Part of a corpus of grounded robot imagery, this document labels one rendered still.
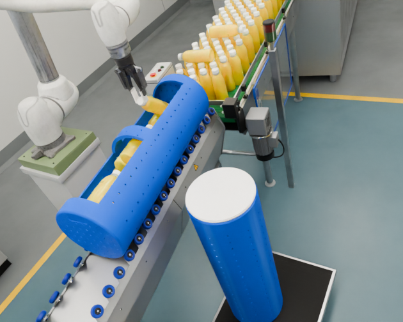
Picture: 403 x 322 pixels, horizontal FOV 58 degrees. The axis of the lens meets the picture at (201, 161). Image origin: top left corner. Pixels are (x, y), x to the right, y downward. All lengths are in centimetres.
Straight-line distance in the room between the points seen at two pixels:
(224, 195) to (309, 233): 121
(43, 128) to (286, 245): 160
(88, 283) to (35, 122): 84
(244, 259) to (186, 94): 78
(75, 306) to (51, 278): 150
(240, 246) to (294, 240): 107
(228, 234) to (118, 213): 40
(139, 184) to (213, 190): 29
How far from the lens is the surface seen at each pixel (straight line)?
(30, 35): 197
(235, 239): 141
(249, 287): 171
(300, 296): 212
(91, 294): 148
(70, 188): 201
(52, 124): 197
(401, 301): 231
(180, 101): 168
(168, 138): 154
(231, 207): 134
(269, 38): 205
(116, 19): 151
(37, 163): 201
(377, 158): 297
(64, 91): 206
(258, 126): 203
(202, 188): 144
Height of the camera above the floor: 205
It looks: 40 degrees down
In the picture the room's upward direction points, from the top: 20 degrees counter-clockwise
